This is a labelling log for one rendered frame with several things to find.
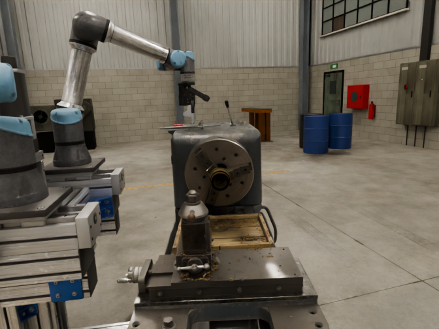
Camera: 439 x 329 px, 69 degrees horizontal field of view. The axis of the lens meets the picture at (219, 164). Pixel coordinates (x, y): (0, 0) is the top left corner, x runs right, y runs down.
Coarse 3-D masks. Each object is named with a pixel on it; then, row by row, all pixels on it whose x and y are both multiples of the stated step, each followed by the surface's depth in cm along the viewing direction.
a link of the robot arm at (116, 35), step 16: (80, 16) 128; (96, 16) 128; (80, 32) 129; (96, 32) 128; (112, 32) 131; (128, 32) 134; (128, 48) 137; (144, 48) 138; (160, 48) 140; (176, 64) 143
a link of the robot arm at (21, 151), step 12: (0, 120) 78; (12, 120) 80; (24, 120) 84; (0, 132) 79; (12, 132) 80; (24, 132) 83; (0, 144) 79; (12, 144) 80; (24, 144) 83; (0, 156) 80; (12, 156) 81; (24, 156) 83; (0, 168) 80
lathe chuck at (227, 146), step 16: (208, 144) 140; (224, 144) 140; (240, 144) 148; (192, 160) 141; (224, 160) 142; (240, 160) 142; (192, 176) 143; (208, 176) 143; (208, 192) 145; (224, 192) 145; (240, 192) 145
